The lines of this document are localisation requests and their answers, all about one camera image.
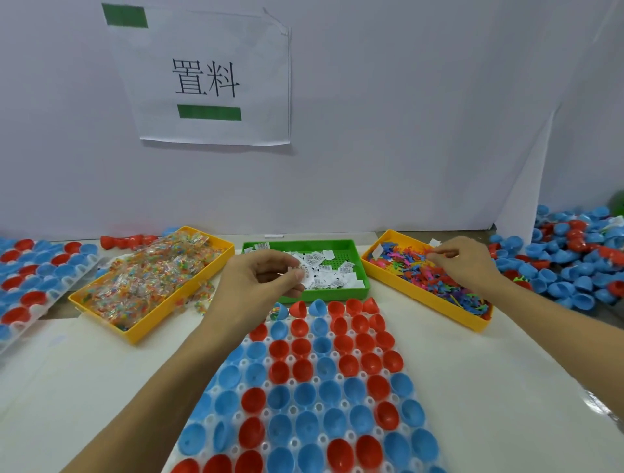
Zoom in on person's right hand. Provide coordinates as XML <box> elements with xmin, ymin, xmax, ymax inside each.
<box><xmin>429</xmin><ymin>236</ymin><xmax>504</xmax><ymax>296</ymax></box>

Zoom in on person's left hand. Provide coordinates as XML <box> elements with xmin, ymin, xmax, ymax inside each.
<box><xmin>210</xmin><ymin>249</ymin><xmax>306</xmax><ymax>343</ymax></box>

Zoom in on green plastic tray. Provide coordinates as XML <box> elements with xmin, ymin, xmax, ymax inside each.
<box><xmin>241</xmin><ymin>239</ymin><xmax>371</xmax><ymax>304</ymax></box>

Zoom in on rows of capsule halves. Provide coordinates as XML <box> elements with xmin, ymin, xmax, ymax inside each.
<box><xmin>0</xmin><ymin>238</ymin><xmax>101</xmax><ymax>342</ymax></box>
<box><xmin>171</xmin><ymin>298</ymin><xmax>447</xmax><ymax>473</ymax></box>

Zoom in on pile of white slips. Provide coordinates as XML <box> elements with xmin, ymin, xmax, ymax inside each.
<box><xmin>244</xmin><ymin>242</ymin><xmax>366</xmax><ymax>291</ymax></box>

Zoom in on person's right forearm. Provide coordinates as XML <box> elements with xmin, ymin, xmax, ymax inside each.
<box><xmin>487</xmin><ymin>275</ymin><xmax>624</xmax><ymax>386</ymax></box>

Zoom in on loose heap of capsule halves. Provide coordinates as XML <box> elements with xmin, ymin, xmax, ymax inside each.
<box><xmin>488</xmin><ymin>205</ymin><xmax>624</xmax><ymax>312</ymax></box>

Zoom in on person's left forearm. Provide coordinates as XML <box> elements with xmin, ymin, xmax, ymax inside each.
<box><xmin>58</xmin><ymin>312</ymin><xmax>254</xmax><ymax>473</ymax></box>

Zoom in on white paper wall sign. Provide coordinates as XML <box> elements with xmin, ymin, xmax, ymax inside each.
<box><xmin>101</xmin><ymin>2</ymin><xmax>292</xmax><ymax>147</ymax></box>

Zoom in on green tape strip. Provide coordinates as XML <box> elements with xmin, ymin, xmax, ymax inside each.
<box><xmin>102</xmin><ymin>4</ymin><xmax>149</xmax><ymax>28</ymax></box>
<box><xmin>177</xmin><ymin>104</ymin><xmax>242</xmax><ymax>121</ymax></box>

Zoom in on pile of colourful plastic toys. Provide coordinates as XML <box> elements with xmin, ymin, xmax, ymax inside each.
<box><xmin>369</xmin><ymin>242</ymin><xmax>490</xmax><ymax>317</ymax></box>

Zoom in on pile of clear bead packets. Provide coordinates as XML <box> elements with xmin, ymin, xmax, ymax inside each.
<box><xmin>80</xmin><ymin>231</ymin><xmax>228</xmax><ymax>330</ymax></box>

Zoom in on yellow tray with packets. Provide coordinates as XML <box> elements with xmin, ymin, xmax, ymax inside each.
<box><xmin>68</xmin><ymin>225</ymin><xmax>236</xmax><ymax>346</ymax></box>

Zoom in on yellow tray with toys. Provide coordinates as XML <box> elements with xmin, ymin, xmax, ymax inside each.
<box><xmin>361</xmin><ymin>229</ymin><xmax>494</xmax><ymax>333</ymax></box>

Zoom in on large white perforated holder tray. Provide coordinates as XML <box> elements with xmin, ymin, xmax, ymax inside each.
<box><xmin>166</xmin><ymin>297</ymin><xmax>450</xmax><ymax>473</ymax></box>

